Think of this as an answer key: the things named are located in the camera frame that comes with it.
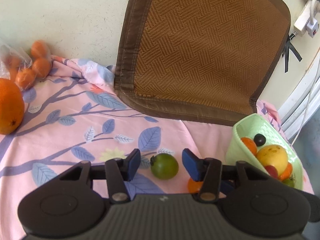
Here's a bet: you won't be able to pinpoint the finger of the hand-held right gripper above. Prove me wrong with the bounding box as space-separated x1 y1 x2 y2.
220 180 236 196

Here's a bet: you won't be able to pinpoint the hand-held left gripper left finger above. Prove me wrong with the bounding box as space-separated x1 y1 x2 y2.
59 148 141 203

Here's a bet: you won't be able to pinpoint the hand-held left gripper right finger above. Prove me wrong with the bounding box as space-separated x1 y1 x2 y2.
182 148 272 203

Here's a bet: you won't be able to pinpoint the small orange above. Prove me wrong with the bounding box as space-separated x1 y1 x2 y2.
187 178 203 194
31 40 48 58
279 162 293 182
32 58 52 78
240 137 258 155
15 69 37 90
5 56 22 74

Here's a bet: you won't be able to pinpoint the green cherry tomato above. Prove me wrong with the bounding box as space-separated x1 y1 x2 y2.
282 175 296 188
150 153 179 180

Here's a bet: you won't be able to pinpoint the red cherry tomato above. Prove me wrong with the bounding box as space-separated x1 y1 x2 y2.
264 165 279 178

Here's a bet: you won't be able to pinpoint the yellow grapefruit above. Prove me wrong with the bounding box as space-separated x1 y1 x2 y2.
256 144 289 175

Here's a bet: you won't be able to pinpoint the dark purple cherry tomato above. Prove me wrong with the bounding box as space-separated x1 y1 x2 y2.
254 134 266 147

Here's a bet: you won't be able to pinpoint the light green plastic basket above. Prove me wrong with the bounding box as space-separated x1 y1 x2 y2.
225 113 304 191

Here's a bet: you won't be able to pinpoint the pink printed blanket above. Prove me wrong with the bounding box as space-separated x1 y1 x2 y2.
0 55 315 240

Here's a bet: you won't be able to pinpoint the brown woven seat mat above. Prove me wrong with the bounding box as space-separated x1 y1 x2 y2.
114 0 292 127

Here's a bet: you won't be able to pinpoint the large orange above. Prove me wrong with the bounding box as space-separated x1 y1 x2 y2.
0 78 25 135

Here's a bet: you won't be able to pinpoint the clear plastic bag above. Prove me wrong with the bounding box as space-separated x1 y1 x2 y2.
0 44 33 90

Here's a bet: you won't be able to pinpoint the white plug adapter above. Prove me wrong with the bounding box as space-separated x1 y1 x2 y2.
306 22 320 39

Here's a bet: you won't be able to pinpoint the white power strip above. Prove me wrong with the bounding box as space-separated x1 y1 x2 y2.
294 0 317 34

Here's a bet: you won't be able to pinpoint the white window frame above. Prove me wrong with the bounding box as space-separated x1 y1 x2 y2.
277 52 320 140

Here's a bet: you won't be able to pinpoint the black mat straps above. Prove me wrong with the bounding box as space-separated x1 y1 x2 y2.
282 34 302 73

